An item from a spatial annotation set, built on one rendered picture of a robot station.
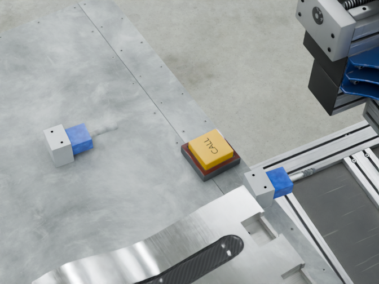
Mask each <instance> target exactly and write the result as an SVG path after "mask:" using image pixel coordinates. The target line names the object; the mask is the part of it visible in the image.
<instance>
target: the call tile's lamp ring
mask: <svg viewBox="0 0 379 284"><path fill-rule="evenodd" d="M216 130H217V131H218V132H219V130H218V129H217V128H216ZM219 133H220V132H219ZM220 134H221V133H220ZM221 136H222V137H223V135H222V134H221ZM223 138H224V137H223ZM224 139H225V138H224ZM225 141H226V142H227V143H228V141H227V140H226V139H225ZM188 143H189V142H187V143H185V144H183V145H181V146H182V148H183V149H184V150H185V151H186V153H187V154H188V155H189V157H190V158H191V160H193V162H194V163H195V165H196V166H197V167H198V169H199V170H200V171H201V173H202V174H203V175H204V176H205V175H207V174H209V173H211V172H213V171H215V170H217V169H219V168H221V167H223V166H225V165H227V164H229V163H230V162H232V161H234V160H236V159H238V158H240V156H239V155H238V154H237V153H236V151H235V150H234V149H233V147H232V146H231V145H230V144H229V143H228V144H229V146H230V147H231V148H232V149H233V154H234V157H232V158H230V159H228V160H226V161H224V162H222V163H221V164H219V165H217V166H215V167H213V168H211V169H209V170H207V171H205V170H204V169H203V168H202V167H201V165H200V164H199V163H198V161H197V160H196V158H195V157H194V156H193V155H192V153H191V152H190V151H189V149H188V148H187V146H188Z"/></svg>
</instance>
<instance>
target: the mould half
mask: <svg viewBox="0 0 379 284"><path fill-rule="evenodd" d="M258 212H264V210H263V209H262V207H261V206H260V205H259V204H258V202H257V201H256V200H255V199H254V197H253V196H252V195H251V194H250V193H249V191H248V190H247V189H246V187H245V186H244V185H242V186H240V187H238V188H236V189H234V190H233V191H231V192H229V193H227V194H225V195H223V196H221V197H219V198H217V199H215V200H214V201H212V202H210V203H208V204H206V205H205V206H203V207H200V208H199V209H198V210H196V211H195V212H193V213H191V214H189V215H187V216H186V217H184V218H182V219H180V220H178V221H176V222H175V223H173V224H172V225H170V226H168V227H166V228H164V229H163V230H161V231H159V232H157V233H155V234H154V235H152V236H150V237H148V238H146V239H144V240H142V241H140V242H138V243H136V244H134V245H131V246H128V247H125V248H122V249H119V250H115V251H111V252H106V253H103V254H99V255H94V256H89V257H86V258H83V259H79V260H75V261H72V262H70V263H67V264H64V265H62V266H60V267H58V268H56V269H54V270H52V271H50V272H48V273H47V274H45V275H44V276H42V277H40V278H38V279H37V280H35V281H33V282H32V284H131V283H135V282H139V281H142V280H144V279H147V278H150V277H153V276H155V275H157V274H159V273H161V272H163V271H165V270H167V269H169V268H170V267H172V266H173V265H176V264H177V263H179V262H181V261H182V260H184V259H186V258H188V257H189V256H191V255H193V254H194V253H196V252H198V251H199V250H201V249H203V248H204V247H206V246H208V245H210V244H211V243H213V242H215V241H217V240H218V239H220V238H221V237H223V236H224V235H225V236H227V235H230V234H233V235H236V236H238V237H240V238H241V239H242V241H243V243H244V248H243V250H242V252H241V253H239V255H238V256H235V257H234V258H233V259H232V260H230V261H228V262H226V263H225V264H223V265H221V266H220V267H218V268H216V269H215V270H213V271H211V272H210V273H208V274H206V275H204V276H203V277H201V278H199V279H198V280H196V281H195V282H193V283H191V284H287V283H286V282H285V281H284V280H283V278H282V277H281V275H282V274H284V273H286V272H287V271H289V270H291V269H292V268H294V267H296V266H297V265H299V264H302V265H303V264H304V263H305V262H304V261H303V259H302V258H301V257H300V256H299V254H298V253H297V252H296V250H295V249H294V248H293V247H292V245H291V244H290V243H289V242H288V240H287V239H286V238H285V237H284V235H283V234H282V233H281V234H279V237H278V238H276V239H274V240H272V241H271V242H269V243H267V244H265V245H263V246H262V247H258V245H257V244H256V243H255V241H254V240H253V239H252V237H251V236H250V235H249V233H248V232H247V231H246V229H245V228H244V227H243V226H242V224H241V223H240V222H242V221H243V220H245V219H247V218H249V217H251V216H253V215H254V214H256V213H258Z"/></svg>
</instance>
